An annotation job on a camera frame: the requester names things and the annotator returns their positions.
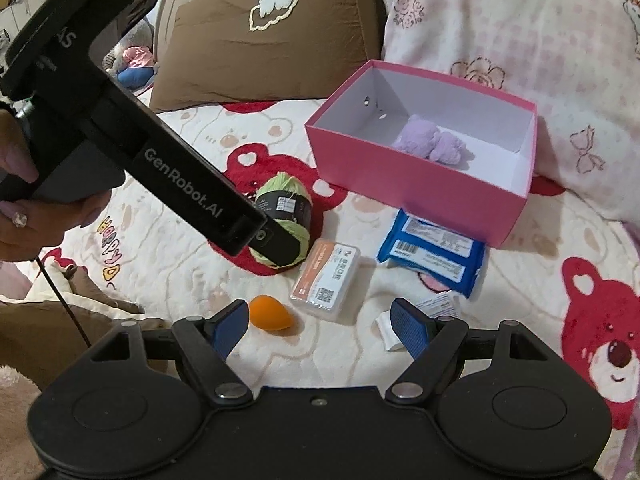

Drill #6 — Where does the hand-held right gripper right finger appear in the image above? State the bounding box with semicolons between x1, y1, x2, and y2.
386;298;551;406

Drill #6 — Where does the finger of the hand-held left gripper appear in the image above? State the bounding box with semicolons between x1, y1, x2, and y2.
249;219;307;268

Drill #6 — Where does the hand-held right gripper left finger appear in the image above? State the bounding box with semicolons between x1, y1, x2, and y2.
90;301;253;407

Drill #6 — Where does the white tissue packet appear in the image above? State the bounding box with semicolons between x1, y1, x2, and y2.
376;294;461;352

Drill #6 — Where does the orange makeup sponge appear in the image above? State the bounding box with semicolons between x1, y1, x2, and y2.
249;296;297;332

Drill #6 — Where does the clear plastic box orange label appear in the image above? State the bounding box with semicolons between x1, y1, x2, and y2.
291;239;362;322

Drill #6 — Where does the green yarn ball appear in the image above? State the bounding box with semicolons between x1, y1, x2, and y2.
252;172;313;268

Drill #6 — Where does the blue wet wipes pack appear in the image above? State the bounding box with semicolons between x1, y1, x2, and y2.
376;208;487;301

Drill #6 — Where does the pink cardboard box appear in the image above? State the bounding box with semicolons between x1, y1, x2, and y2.
305;59;538;248

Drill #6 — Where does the person's left hand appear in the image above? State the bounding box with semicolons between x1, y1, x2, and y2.
0;109;103;263

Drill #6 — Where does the bear printed blanket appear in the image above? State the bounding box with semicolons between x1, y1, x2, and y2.
0;85;640;480

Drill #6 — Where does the grey plush toy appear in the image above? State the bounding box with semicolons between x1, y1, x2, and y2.
102;17;156;88

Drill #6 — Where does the beige headboard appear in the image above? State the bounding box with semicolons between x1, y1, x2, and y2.
152;0;201;56

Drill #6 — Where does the brown pillow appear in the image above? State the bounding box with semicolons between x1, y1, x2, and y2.
150;0;388;113

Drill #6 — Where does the purple plush toy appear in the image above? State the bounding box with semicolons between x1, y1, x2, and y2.
391;114;471;165

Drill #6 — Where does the brown cloth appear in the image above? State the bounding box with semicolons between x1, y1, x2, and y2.
0;260;166;391

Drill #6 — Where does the pink fluffy cloth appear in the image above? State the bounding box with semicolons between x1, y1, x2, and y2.
0;364;51;480

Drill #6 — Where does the pink printed quilt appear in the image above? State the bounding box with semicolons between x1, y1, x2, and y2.
375;0;640;221

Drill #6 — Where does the black cable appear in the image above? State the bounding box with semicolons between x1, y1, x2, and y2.
32;255;93;350

